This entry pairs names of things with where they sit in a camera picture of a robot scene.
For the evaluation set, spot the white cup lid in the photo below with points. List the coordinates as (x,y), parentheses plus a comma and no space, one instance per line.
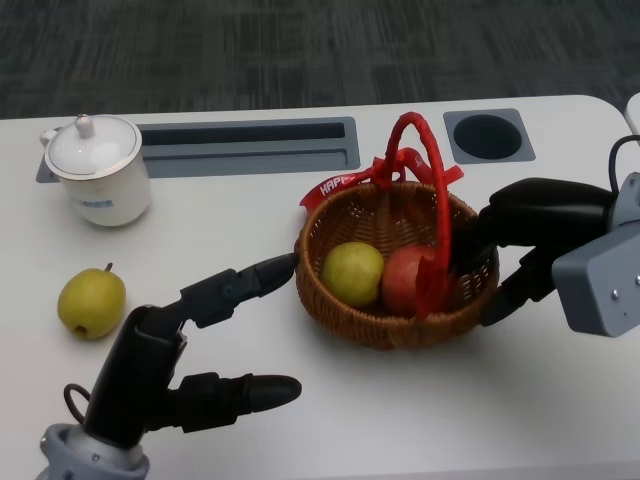
(95,150)

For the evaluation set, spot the white ceramic cup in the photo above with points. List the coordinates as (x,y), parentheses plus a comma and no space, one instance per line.
(107,197)

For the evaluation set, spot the red printed ribbon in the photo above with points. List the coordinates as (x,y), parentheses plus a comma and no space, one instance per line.
(332,187)

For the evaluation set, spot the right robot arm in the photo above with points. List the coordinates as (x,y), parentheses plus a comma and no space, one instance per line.
(630,200)

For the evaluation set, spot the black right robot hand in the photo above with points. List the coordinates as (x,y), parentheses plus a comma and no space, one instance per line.
(545,210)

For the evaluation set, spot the yellow-green pear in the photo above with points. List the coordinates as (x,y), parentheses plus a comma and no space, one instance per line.
(92,302)
(352,272)

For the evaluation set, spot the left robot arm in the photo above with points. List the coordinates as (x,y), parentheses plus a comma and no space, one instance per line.
(90,455)

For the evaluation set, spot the red apple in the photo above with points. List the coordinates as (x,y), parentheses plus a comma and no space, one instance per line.
(402,280)

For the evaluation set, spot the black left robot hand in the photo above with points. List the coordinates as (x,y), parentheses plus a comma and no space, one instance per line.
(140,360)

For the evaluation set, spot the grey round table grommet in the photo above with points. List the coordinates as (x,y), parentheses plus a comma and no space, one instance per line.
(487,135)

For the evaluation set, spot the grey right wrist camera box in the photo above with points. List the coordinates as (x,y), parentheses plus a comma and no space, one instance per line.
(600,285)

